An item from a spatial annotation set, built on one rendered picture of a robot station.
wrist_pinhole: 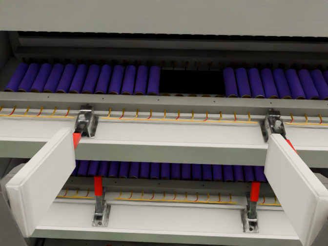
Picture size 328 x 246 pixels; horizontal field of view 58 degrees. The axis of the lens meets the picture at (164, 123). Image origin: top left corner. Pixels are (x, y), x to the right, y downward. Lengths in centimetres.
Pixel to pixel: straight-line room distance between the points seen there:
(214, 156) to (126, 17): 23
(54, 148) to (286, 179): 13
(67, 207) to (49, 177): 43
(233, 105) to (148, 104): 12
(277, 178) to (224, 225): 38
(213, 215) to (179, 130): 20
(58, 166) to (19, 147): 30
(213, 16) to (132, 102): 17
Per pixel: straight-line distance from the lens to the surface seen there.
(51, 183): 18
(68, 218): 59
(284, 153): 18
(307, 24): 38
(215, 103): 44
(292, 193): 17
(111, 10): 35
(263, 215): 59
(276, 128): 43
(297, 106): 47
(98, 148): 44
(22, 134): 47
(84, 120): 43
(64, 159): 19
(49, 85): 50
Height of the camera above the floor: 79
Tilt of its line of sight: 33 degrees down
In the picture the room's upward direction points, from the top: 1 degrees clockwise
